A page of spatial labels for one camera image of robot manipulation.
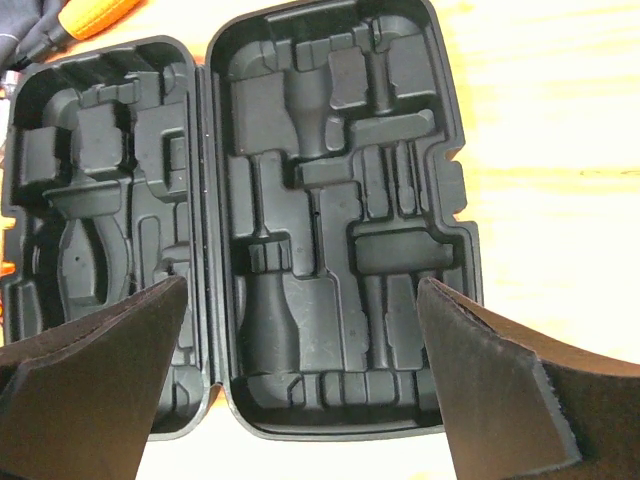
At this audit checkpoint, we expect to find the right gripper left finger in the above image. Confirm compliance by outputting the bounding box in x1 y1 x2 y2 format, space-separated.
1 276 188 479

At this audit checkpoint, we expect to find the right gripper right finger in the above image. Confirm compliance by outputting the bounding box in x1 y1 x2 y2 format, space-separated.
418 279 639 479

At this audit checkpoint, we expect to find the black plastic tool case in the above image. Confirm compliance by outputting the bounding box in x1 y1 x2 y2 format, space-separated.
1 1 483 441

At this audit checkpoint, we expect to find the grey folded cloth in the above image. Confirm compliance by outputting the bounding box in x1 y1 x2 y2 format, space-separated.
0 0 67 69

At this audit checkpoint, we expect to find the orange black screwdriver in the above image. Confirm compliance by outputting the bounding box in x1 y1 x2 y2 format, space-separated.
1 1 138 71

